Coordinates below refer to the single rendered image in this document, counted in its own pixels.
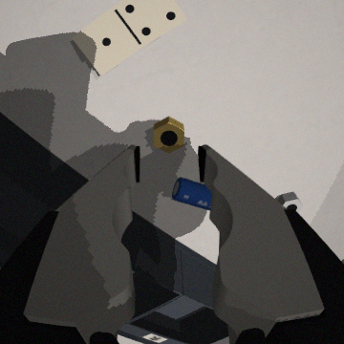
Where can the grey hex nut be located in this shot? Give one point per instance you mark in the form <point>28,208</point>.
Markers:
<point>290,201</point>

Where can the cream domino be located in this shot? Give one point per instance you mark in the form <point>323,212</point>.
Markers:
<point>126,28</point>

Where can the brass hex nut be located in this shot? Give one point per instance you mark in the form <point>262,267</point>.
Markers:
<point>168,135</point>

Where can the blue aa battery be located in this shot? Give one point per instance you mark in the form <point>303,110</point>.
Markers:
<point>189,192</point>

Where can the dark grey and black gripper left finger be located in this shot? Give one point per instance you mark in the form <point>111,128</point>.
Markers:
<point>71,276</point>

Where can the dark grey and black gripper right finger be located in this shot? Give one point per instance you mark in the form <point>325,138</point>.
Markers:
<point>273,271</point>

